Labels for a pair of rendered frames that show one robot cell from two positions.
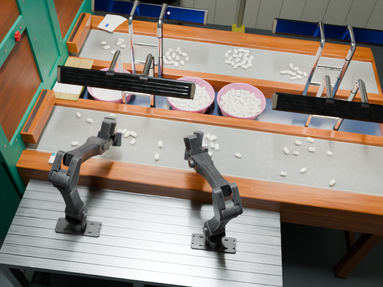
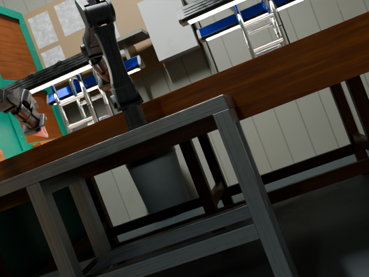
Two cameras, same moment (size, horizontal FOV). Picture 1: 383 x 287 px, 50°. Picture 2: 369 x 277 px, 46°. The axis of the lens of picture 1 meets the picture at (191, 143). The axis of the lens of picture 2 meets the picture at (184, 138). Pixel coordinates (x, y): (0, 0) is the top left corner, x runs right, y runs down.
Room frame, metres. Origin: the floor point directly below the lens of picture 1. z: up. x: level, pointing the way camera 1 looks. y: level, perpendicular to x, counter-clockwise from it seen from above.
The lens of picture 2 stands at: (-0.58, -0.45, 0.62)
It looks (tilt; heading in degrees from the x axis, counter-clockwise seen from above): 1 degrees down; 8
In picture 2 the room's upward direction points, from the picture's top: 21 degrees counter-clockwise
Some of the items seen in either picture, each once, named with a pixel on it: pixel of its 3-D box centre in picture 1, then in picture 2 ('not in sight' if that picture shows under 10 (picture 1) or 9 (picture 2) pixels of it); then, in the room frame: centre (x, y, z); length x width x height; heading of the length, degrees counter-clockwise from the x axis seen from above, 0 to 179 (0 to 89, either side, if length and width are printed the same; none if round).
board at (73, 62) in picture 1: (72, 78); not in sight; (1.66, 0.68, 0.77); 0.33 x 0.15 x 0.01; 177
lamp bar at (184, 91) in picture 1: (126, 80); (46, 76); (1.35, 0.31, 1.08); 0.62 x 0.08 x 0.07; 87
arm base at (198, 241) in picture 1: (214, 240); (135, 118); (0.79, -0.13, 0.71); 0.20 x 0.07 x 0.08; 88
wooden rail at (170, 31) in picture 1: (225, 48); not in sight; (2.16, -0.17, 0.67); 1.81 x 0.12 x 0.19; 87
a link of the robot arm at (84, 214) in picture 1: (75, 214); not in sight; (0.83, 0.47, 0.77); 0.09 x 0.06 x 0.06; 73
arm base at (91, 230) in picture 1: (77, 223); not in sight; (0.82, 0.47, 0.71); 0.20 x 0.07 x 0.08; 88
